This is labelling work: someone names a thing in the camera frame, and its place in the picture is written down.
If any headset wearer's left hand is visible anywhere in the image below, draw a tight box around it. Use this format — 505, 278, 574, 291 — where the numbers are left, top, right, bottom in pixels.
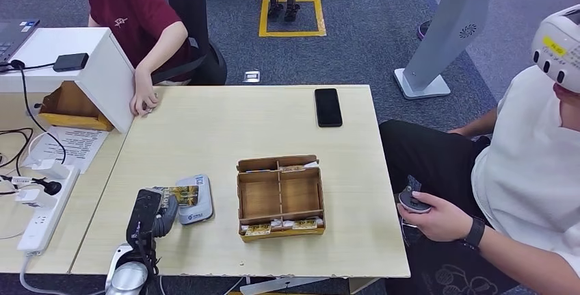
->
410, 192, 475, 242

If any black wristwatch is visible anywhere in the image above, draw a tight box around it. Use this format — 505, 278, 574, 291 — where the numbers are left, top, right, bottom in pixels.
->
461, 216, 486, 252

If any yellow printed ID card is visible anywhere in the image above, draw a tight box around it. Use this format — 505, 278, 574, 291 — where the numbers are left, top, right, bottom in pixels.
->
153, 185, 200, 208

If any white charger adapter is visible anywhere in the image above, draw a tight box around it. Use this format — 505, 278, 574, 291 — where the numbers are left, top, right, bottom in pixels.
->
14, 188, 59, 210
30, 158, 70, 181

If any person's left hand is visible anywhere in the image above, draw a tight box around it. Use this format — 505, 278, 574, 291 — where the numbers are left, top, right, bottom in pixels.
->
130, 68, 159, 117

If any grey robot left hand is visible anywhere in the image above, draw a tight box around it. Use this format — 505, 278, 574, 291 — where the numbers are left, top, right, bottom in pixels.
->
126, 188, 179, 251

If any VR hand controller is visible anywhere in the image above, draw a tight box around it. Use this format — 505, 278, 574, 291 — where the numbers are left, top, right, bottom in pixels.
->
397, 186, 432, 215

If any person wearing VR headset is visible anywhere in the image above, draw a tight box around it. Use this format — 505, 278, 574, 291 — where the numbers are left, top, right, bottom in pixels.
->
380, 5, 580, 295

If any black office chair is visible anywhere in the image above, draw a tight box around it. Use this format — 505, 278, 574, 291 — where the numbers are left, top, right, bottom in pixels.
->
151, 0, 228, 87

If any black adapter box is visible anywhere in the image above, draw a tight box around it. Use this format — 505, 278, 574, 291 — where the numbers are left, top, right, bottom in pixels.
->
53, 52, 90, 73

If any white grey card reader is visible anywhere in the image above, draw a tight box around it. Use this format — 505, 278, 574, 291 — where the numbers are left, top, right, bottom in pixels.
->
175, 174, 215, 227

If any white table frame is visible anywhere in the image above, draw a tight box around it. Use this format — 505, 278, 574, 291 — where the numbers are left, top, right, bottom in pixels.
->
239, 277, 382, 295

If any dark shoe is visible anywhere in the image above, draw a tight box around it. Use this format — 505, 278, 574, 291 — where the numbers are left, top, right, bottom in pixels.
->
416, 18, 433, 42

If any white VR headset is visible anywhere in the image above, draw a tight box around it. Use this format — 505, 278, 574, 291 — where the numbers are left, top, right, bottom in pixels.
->
531, 4, 580, 94

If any person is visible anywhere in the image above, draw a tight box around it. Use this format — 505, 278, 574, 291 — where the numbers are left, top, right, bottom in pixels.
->
73, 0, 200, 117

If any white desk riser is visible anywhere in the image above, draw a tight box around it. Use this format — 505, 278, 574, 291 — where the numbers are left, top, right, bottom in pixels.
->
0, 27, 136, 133

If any dark laptop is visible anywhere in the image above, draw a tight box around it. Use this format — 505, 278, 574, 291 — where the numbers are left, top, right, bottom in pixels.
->
0, 19, 41, 64

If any white power strip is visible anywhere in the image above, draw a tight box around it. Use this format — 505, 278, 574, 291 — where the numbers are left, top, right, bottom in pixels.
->
16, 166, 81, 255

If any black adapter cable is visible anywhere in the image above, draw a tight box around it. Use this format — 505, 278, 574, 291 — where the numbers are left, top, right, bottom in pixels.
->
0, 59, 68, 164

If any yellow floor tape square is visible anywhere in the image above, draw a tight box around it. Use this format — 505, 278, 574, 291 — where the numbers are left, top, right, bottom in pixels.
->
259, 0, 328, 38

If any printed paper sheet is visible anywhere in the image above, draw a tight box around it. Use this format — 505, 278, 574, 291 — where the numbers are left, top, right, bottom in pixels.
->
21, 125, 110, 175

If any grey power strip cable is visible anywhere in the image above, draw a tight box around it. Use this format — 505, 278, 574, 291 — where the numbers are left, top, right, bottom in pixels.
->
18, 251, 107, 295

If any black smartphone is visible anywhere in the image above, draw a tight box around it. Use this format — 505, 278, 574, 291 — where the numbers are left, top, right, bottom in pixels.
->
313, 88, 344, 128

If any wooden card organiser box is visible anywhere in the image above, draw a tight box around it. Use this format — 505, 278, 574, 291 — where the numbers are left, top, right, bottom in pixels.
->
236, 154, 327, 244

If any black cable loop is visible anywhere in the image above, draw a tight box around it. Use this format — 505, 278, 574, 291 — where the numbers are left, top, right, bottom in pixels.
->
0, 127, 35, 170

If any black cartoon print cloth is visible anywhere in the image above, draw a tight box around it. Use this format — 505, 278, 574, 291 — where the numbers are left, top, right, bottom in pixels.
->
385, 238, 520, 295

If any grey kiosk stand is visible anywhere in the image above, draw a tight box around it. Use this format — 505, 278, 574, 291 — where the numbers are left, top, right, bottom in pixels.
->
393, 0, 496, 101

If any black power plug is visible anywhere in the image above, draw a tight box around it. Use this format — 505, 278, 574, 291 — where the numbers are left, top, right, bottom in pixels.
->
31, 177, 63, 196

